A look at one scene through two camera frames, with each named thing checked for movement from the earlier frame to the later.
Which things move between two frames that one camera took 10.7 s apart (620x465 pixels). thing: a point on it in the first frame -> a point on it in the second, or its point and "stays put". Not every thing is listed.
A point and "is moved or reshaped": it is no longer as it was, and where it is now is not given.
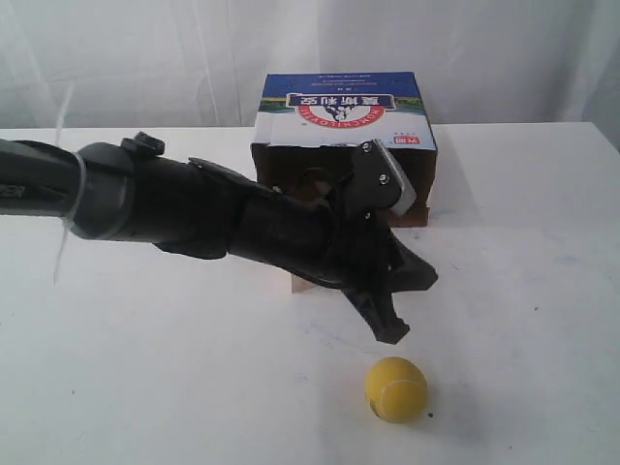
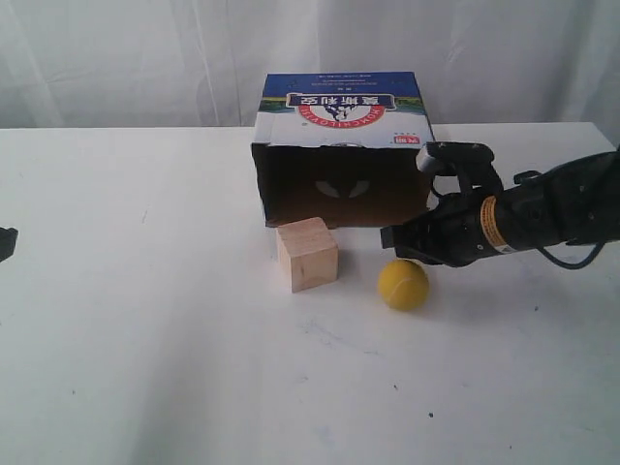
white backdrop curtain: (202, 64) stays put
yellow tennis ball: (396, 389) is moved or reshaped
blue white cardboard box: (308, 121) stays put
